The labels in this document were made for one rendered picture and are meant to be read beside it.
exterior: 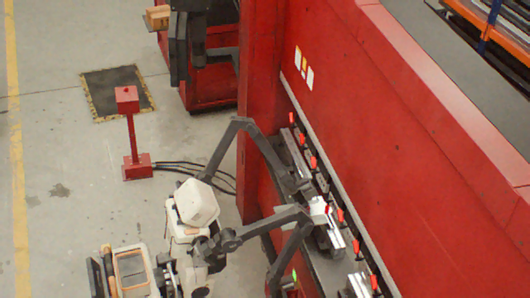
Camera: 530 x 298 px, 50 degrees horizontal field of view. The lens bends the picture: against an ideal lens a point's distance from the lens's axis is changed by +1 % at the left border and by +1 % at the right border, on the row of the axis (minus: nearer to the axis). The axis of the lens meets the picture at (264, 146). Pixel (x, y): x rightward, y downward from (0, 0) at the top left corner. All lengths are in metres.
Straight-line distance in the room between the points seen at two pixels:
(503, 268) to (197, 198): 1.46
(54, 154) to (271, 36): 2.53
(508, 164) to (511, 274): 0.31
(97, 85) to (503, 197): 4.85
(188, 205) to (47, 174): 2.50
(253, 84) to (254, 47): 0.27
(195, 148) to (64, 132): 1.20
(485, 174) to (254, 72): 2.09
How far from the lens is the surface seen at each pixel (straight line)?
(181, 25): 3.69
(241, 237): 2.70
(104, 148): 5.22
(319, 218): 3.19
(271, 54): 3.51
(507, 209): 1.68
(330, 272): 3.12
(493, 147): 1.75
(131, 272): 3.08
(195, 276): 3.06
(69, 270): 4.34
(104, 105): 5.71
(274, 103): 3.72
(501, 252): 1.78
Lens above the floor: 3.32
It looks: 40 degrees down
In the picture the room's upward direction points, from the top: 4 degrees clockwise
